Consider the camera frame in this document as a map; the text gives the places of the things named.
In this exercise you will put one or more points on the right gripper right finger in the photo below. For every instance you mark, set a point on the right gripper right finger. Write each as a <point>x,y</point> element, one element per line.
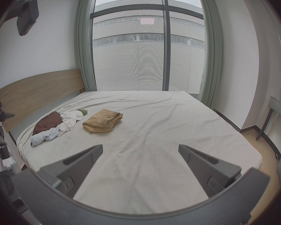
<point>213,170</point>

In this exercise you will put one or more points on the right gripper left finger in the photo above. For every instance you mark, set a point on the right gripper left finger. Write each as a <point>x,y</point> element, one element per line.
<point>65,172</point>

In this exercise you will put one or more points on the tan shorts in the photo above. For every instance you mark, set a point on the tan shorts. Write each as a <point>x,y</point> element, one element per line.
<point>100,123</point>

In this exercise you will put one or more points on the bed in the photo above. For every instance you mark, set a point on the bed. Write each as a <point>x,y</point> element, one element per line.
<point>154,125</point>

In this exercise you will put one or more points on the brown garment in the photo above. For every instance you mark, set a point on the brown garment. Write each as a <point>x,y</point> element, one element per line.
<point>48,123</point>

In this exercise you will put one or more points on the pale grey garment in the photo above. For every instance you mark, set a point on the pale grey garment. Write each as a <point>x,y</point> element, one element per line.
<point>43,137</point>

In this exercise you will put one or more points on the white garment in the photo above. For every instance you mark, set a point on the white garment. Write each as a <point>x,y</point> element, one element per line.
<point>69,119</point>

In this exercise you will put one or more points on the olive green garment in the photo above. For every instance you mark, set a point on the olive green garment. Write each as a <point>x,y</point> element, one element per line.
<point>84,112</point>

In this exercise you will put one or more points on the grey dressing table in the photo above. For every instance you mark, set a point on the grey dressing table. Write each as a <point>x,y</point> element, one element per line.
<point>278,108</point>

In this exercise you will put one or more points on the grey-green curtain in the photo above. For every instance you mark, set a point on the grey-green curtain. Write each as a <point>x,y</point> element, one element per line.
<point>212,55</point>
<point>85,43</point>

